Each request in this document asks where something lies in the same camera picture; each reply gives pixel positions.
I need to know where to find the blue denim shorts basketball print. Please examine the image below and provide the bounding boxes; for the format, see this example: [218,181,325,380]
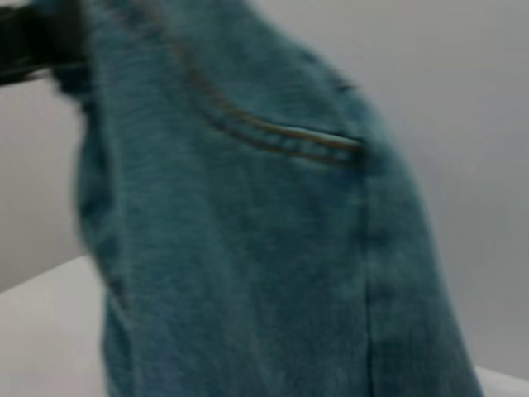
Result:
[52,0,488,397]

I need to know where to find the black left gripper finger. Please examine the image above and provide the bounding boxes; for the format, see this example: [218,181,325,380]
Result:
[0,61,57,87]
[0,0,91,69]

